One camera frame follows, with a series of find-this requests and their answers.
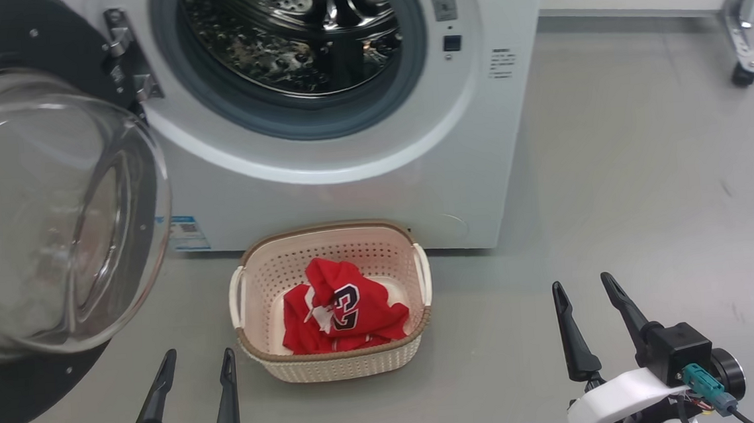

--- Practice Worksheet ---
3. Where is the blue white energy label sticker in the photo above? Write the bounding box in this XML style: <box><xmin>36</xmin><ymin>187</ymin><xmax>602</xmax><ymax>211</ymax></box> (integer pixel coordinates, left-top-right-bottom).
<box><xmin>155</xmin><ymin>213</ymin><xmax>212</xmax><ymax>256</ymax></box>

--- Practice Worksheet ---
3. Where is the cream perforated laundry basket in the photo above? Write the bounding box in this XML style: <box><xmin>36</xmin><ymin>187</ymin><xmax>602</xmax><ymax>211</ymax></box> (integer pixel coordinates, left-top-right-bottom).
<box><xmin>224</xmin><ymin>216</ymin><xmax>440</xmax><ymax>389</ymax></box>

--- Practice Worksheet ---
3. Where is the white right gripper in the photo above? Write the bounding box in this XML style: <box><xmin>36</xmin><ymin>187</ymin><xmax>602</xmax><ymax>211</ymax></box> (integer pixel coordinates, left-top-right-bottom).
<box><xmin>551</xmin><ymin>266</ymin><xmax>698</xmax><ymax>423</ymax></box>

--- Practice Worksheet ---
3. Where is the black caster wheel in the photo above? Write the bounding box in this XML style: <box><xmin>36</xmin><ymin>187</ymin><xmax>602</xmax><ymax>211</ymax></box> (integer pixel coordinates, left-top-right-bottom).
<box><xmin>730</xmin><ymin>60</ymin><xmax>754</xmax><ymax>89</ymax></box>

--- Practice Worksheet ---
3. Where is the red white-striped logo garment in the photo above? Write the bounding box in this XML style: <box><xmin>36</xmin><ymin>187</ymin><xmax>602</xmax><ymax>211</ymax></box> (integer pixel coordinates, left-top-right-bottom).
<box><xmin>304</xmin><ymin>252</ymin><xmax>413</xmax><ymax>351</ymax></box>

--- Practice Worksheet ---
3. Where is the round glass washing machine door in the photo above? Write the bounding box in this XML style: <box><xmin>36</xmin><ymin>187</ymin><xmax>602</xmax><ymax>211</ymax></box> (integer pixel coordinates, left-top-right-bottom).
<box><xmin>0</xmin><ymin>0</ymin><xmax>189</xmax><ymax>423</ymax></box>

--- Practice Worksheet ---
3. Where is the white front-load washing machine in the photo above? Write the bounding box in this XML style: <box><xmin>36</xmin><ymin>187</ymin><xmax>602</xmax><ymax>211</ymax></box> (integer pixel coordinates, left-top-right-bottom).
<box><xmin>57</xmin><ymin>0</ymin><xmax>566</xmax><ymax>279</ymax></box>

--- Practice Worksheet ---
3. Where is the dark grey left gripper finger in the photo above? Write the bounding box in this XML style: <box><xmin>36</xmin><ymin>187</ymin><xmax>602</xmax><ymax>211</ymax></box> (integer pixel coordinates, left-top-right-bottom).
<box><xmin>125</xmin><ymin>348</ymin><xmax>182</xmax><ymax>423</ymax></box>
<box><xmin>201</xmin><ymin>347</ymin><xmax>242</xmax><ymax>423</ymax></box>

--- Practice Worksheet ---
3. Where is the teal right camera connector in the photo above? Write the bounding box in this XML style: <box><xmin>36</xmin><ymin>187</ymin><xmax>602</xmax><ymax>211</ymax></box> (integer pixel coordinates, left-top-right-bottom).
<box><xmin>680</xmin><ymin>360</ymin><xmax>741</xmax><ymax>420</ymax></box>

